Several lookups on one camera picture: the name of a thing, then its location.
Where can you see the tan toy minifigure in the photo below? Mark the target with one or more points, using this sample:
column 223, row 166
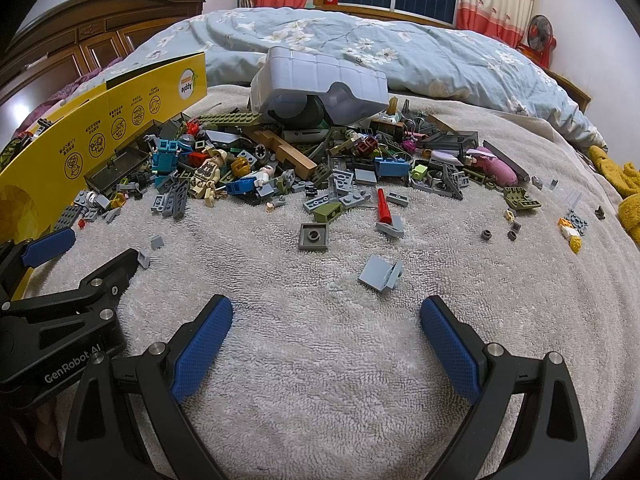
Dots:
column 207, row 172

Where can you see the yellow plush cloth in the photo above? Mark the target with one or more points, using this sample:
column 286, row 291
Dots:
column 625, row 185

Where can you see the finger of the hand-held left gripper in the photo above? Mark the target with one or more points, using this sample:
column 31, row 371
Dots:
column 47, row 250
column 117, row 272

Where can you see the brown long toy piece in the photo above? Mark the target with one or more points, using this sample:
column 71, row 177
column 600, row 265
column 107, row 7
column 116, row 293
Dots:
column 295, row 160

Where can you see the grey square toy plate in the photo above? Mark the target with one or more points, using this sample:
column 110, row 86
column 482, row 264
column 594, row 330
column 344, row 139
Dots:
column 312, row 237

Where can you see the pink toy pig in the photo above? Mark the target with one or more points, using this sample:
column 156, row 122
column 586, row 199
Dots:
column 492, row 165

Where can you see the grey plastic tub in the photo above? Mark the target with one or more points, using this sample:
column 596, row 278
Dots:
column 310, row 75

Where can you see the red standing fan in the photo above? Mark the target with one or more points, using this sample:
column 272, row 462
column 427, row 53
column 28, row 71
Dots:
column 540, row 37

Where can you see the wooden headboard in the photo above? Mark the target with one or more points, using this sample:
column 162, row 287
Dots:
column 65, row 45

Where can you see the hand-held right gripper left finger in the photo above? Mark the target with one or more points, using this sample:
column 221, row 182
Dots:
column 200, row 347

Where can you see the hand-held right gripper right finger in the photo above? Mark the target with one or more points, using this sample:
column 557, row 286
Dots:
column 450, row 347

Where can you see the blue floral duvet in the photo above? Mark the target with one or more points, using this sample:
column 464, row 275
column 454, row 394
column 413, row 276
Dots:
column 400, row 55

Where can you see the wooden bed frame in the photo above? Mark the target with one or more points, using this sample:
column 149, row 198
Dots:
column 570, row 87

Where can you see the light grey hinged toy piece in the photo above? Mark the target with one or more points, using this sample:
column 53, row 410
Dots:
column 375, row 272

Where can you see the blue blocky toy figure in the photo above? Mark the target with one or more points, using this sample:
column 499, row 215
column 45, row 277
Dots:
column 165, row 160

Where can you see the beige terry towel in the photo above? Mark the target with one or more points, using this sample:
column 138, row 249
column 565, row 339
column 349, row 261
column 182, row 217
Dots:
column 310, row 390

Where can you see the purple cloth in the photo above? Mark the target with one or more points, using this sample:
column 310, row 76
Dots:
column 75, row 85

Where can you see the yellow cardboard box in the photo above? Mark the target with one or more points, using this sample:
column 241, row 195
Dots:
column 125, row 105

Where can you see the red toy brick piece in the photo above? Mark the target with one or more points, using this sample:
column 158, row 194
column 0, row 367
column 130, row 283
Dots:
column 385, row 207

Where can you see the pile of toy building bricks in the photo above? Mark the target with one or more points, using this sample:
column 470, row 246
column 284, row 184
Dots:
column 345, row 180

